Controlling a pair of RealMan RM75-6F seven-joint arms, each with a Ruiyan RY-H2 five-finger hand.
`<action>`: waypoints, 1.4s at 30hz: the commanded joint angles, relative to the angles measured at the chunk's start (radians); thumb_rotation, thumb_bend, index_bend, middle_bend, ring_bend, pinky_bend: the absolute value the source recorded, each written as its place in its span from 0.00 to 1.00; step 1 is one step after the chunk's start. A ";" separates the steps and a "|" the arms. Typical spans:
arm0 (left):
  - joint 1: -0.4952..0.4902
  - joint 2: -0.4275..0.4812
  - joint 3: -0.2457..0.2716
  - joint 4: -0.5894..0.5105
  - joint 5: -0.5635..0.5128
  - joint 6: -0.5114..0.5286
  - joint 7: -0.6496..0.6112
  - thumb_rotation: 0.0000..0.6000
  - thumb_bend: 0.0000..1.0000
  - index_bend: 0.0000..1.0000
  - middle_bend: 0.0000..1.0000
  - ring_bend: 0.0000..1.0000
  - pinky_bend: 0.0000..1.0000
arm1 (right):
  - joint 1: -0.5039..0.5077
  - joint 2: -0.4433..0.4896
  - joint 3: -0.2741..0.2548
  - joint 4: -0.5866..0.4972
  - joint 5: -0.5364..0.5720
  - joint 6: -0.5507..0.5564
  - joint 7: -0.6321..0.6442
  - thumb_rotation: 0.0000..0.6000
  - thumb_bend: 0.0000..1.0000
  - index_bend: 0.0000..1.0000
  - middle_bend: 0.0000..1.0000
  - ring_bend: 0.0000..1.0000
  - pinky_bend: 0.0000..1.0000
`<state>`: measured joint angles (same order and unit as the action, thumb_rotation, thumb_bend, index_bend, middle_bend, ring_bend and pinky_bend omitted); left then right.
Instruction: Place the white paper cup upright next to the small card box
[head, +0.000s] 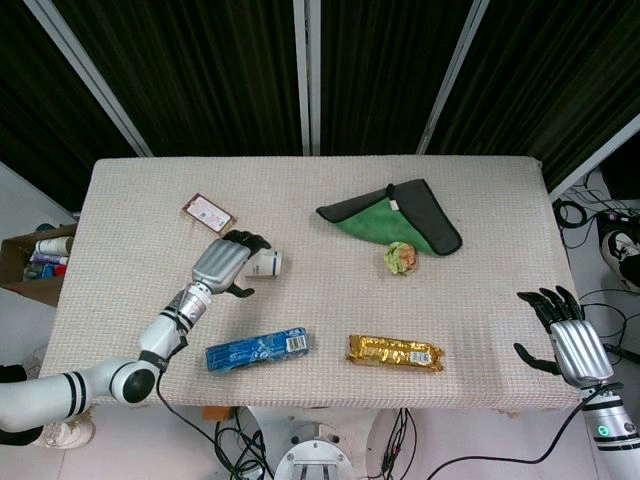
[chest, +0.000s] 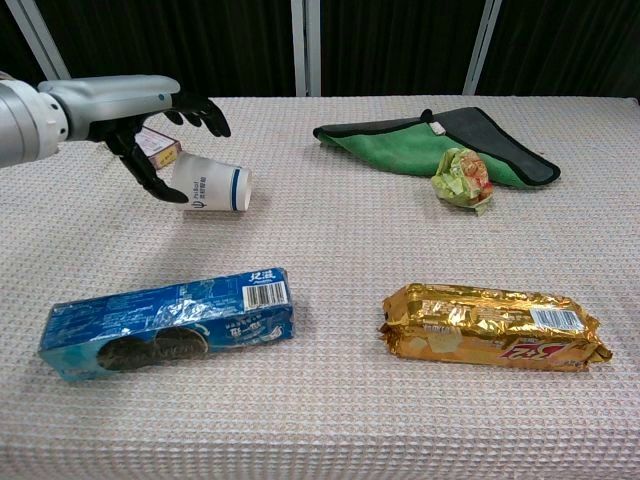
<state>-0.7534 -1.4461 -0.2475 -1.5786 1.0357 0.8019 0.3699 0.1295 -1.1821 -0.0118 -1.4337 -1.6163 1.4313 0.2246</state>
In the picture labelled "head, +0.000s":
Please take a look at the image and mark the black cable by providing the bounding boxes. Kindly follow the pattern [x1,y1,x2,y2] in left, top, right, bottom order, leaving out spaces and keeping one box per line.
[379,387,609,480]

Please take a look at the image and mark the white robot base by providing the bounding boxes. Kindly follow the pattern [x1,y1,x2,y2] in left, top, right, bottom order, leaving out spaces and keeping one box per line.
[247,405,401,480]

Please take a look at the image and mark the black and white shoe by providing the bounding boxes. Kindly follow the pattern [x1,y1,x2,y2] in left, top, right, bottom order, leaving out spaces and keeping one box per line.
[601,229,640,293]

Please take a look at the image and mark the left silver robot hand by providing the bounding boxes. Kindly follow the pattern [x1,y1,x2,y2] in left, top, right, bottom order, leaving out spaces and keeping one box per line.
[191,229,273,299]

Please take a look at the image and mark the white paper cup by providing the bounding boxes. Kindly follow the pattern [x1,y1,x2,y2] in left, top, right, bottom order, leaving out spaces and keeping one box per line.
[244,248,285,280]

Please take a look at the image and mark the blue biscuit package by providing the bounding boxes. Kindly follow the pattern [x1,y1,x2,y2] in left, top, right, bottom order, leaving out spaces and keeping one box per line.
[204,327,317,373]

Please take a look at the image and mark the white bottle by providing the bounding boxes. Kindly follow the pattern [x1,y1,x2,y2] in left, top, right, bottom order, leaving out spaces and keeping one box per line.
[33,237,75,255]

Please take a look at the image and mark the green and grey cloth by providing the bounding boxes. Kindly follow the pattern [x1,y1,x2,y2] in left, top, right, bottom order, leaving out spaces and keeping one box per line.
[315,178,464,257]

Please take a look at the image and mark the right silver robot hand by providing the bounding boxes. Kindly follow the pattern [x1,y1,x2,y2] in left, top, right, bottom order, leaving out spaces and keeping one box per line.
[513,285,614,388]

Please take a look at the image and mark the cardboard box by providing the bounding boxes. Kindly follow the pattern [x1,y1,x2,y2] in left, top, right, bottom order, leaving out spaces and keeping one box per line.
[0,223,79,308]

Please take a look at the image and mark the crumpled green food wrapper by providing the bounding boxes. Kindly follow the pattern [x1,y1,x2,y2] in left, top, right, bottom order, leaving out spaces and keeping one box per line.
[383,241,418,276]

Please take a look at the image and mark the gold biscuit package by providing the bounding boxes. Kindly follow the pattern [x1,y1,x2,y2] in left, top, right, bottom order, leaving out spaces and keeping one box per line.
[344,334,446,373]

